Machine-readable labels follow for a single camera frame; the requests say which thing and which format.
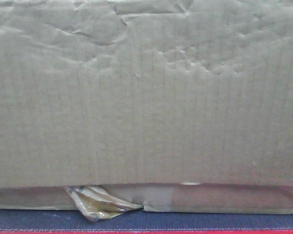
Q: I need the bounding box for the large brown cardboard box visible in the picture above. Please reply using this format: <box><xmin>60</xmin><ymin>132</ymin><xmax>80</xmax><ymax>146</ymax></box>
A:
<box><xmin>0</xmin><ymin>0</ymin><xmax>293</xmax><ymax>214</ymax></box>

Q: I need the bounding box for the crumpled clear packing tape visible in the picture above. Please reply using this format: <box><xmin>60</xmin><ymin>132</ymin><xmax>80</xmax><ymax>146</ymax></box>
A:
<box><xmin>64</xmin><ymin>186</ymin><xmax>143</xmax><ymax>222</ymax></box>

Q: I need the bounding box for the blue and red mat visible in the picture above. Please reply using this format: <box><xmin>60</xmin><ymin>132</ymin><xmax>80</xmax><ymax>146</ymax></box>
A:
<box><xmin>0</xmin><ymin>210</ymin><xmax>293</xmax><ymax>232</ymax></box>

